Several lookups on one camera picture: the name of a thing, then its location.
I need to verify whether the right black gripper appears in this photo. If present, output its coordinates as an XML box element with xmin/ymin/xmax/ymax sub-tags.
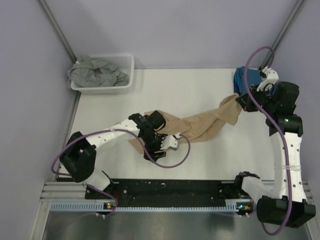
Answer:
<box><xmin>235</xmin><ymin>83</ymin><xmax>277</xmax><ymax>115</ymax></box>

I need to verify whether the right aluminium frame post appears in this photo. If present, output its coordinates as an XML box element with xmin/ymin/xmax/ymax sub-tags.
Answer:
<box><xmin>271</xmin><ymin>0</ymin><xmax>307</xmax><ymax>53</ymax></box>

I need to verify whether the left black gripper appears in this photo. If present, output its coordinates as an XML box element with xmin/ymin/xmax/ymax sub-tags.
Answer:
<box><xmin>140</xmin><ymin>131</ymin><xmax>168</xmax><ymax>163</ymax></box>

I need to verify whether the grey t shirt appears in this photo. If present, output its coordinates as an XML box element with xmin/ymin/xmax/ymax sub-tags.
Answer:
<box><xmin>67</xmin><ymin>55</ymin><xmax>130</xmax><ymax>88</ymax></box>

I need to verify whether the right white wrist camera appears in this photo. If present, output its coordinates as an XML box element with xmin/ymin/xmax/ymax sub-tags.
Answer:
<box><xmin>257</xmin><ymin>66</ymin><xmax>279</xmax><ymax>92</ymax></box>

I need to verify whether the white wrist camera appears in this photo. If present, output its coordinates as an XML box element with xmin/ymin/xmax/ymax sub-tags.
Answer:
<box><xmin>160</xmin><ymin>135</ymin><xmax>180</xmax><ymax>151</ymax></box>
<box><xmin>257</xmin><ymin>66</ymin><xmax>279</xmax><ymax>92</ymax></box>

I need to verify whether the grey slotted cable duct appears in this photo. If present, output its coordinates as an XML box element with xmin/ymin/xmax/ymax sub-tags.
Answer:
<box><xmin>50</xmin><ymin>201</ymin><xmax>239</xmax><ymax>213</ymax></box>

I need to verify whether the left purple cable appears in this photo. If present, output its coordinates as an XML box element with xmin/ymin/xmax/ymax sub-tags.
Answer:
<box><xmin>50</xmin><ymin>128</ymin><xmax>192</xmax><ymax>218</ymax></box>

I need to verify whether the aluminium frame post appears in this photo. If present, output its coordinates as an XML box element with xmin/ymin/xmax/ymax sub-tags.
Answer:
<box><xmin>271</xmin><ymin>0</ymin><xmax>307</xmax><ymax>53</ymax></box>
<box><xmin>37</xmin><ymin>0</ymin><xmax>77</xmax><ymax>63</ymax></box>

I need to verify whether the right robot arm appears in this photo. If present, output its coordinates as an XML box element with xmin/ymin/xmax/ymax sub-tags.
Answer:
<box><xmin>233</xmin><ymin>81</ymin><xmax>316</xmax><ymax>228</ymax></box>

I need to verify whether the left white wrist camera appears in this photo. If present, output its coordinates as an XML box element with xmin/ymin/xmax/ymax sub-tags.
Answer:
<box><xmin>160</xmin><ymin>135</ymin><xmax>180</xmax><ymax>151</ymax></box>

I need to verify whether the left aluminium frame post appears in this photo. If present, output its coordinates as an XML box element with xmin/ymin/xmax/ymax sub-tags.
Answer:
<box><xmin>37</xmin><ymin>0</ymin><xmax>77</xmax><ymax>63</ymax></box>

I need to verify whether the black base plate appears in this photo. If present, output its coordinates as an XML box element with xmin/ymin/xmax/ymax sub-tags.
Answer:
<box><xmin>84</xmin><ymin>178</ymin><xmax>263</xmax><ymax>208</ymax></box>

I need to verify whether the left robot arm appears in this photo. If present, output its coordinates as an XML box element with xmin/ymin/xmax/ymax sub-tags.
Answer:
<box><xmin>59</xmin><ymin>110</ymin><xmax>170</xmax><ymax>199</ymax></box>

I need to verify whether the folded blue t shirt stack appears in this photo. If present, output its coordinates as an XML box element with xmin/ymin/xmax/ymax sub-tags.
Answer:
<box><xmin>233</xmin><ymin>66</ymin><xmax>265</xmax><ymax>96</ymax></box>

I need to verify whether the white plastic basket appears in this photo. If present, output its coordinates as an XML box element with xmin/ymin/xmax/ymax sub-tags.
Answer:
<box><xmin>67</xmin><ymin>54</ymin><xmax>135</xmax><ymax>95</ymax></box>

